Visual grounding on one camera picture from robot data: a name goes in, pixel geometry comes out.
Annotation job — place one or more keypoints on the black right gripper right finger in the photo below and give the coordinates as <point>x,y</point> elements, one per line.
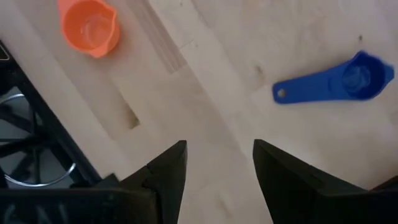
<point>280,177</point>

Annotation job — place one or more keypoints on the dark blue measuring cup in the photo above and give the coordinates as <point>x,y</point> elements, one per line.
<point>311,88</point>

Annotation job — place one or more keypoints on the orange measuring cup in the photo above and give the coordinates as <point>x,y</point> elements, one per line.
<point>90,31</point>

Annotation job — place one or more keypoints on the black aluminium table frame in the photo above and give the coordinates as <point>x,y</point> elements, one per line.
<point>37,104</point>

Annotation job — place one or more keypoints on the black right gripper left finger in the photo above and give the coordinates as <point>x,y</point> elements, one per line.
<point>169,174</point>

